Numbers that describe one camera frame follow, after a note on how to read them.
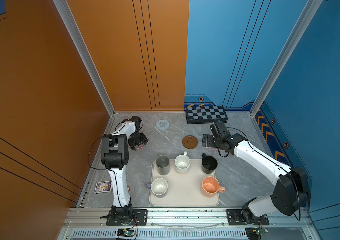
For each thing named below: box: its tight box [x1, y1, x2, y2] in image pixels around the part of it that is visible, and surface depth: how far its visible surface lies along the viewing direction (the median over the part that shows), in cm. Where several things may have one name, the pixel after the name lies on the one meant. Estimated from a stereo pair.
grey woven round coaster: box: [155, 119, 170, 130], surface depth 114 cm
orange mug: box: [201, 176, 226, 198], surface depth 81 cm
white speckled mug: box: [174, 151, 191, 175], surface depth 87 cm
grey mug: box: [155, 152, 171, 176], surface depth 85 cm
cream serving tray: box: [149, 159, 220, 206], surface depth 83 cm
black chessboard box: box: [185, 105, 229, 125], surface depth 118 cm
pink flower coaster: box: [136, 143, 145, 150], surface depth 101 cm
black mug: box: [201, 153, 218, 174], surface depth 85 cm
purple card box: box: [94, 181, 112, 194], surface depth 83 cm
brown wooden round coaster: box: [182, 135, 199, 149], surface depth 104 cm
